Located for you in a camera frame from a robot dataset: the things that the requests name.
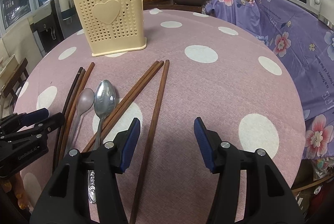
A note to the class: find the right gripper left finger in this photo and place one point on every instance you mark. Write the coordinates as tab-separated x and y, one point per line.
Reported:
65	197

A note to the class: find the hand with yellow nails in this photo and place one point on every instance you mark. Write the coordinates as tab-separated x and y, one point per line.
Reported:
19	191

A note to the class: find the reddish brown wooden chopstick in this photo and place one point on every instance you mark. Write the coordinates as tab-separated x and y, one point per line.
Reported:
81	85

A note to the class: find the wooden stool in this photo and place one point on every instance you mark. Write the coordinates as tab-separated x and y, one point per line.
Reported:
19	76

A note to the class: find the translucent plastic spoon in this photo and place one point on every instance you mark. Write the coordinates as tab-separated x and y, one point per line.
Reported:
85	101

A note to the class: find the stainless steel spoon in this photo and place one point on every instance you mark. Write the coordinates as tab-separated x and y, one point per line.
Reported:
105	103

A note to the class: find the water dispenser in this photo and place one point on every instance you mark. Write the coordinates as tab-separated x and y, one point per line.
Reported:
49	28

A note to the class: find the paper cup stack holder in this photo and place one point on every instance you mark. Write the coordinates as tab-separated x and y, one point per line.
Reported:
67	10

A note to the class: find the beige perforated utensil holder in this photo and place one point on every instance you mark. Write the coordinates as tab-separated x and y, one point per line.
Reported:
112	26

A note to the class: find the pink polka dot tablecloth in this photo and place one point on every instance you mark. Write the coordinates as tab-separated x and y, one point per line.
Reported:
218	72

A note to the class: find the purple floral cloth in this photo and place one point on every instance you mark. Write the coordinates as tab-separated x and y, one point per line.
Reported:
305	46

